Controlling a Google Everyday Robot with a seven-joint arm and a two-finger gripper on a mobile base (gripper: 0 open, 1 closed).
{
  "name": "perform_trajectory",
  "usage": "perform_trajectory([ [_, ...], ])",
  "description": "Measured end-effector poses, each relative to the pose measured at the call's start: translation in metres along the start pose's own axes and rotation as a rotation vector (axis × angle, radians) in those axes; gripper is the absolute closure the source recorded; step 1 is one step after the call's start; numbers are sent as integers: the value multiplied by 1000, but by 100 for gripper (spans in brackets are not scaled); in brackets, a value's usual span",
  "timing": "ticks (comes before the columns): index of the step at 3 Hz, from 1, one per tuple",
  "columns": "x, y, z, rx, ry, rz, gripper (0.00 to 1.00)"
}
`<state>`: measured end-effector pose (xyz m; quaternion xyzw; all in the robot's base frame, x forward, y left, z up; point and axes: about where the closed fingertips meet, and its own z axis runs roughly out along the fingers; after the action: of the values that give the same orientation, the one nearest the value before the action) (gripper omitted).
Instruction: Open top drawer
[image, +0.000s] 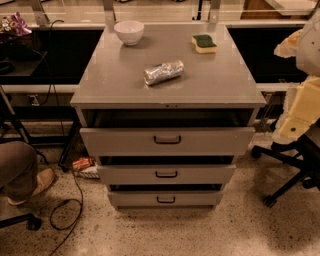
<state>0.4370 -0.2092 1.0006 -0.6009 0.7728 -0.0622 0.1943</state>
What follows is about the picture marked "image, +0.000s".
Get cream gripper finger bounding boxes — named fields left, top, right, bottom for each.
left=274, top=29, right=302, bottom=58

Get grey top drawer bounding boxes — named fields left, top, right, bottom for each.
left=80, top=127, right=254, bottom=156

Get grey drawer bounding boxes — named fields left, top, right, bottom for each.
left=108, top=191, right=223, bottom=208
left=97, top=165, right=235, bottom=185
left=80, top=127, right=254, bottom=156

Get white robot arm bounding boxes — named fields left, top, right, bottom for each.
left=272, top=10, right=320, bottom=144

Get grey metal drawer cabinet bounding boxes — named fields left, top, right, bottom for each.
left=71, top=23, right=265, bottom=194

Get grey middle drawer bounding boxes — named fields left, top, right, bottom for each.
left=97, top=165, right=235, bottom=185

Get grey bottom drawer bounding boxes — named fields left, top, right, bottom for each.
left=108, top=191, right=223, bottom=208

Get black office chair base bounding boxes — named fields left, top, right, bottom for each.
left=251, top=135, right=320, bottom=208

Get yellow green sponge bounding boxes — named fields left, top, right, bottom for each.
left=192, top=34, right=217, bottom=54

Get crushed silver can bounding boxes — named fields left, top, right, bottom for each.
left=144, top=60, right=184, bottom=86

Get white ceramic bowl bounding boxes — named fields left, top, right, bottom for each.
left=114, top=21, right=144, bottom=46

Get red snack packet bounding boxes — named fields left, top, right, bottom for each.
left=72, top=157, right=95, bottom=171

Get tan shoe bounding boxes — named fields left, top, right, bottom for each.
left=7, top=168, right=55, bottom=206

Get purple foil bag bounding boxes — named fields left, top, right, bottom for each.
left=0, top=12, right=32, bottom=37

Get person leg brown trousers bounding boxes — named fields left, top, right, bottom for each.
left=0, top=141, right=38, bottom=204

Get black chair caster left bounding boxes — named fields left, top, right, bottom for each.
left=0, top=213, right=42, bottom=231

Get black floor cable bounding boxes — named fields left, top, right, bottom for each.
left=48, top=171, right=84, bottom=256

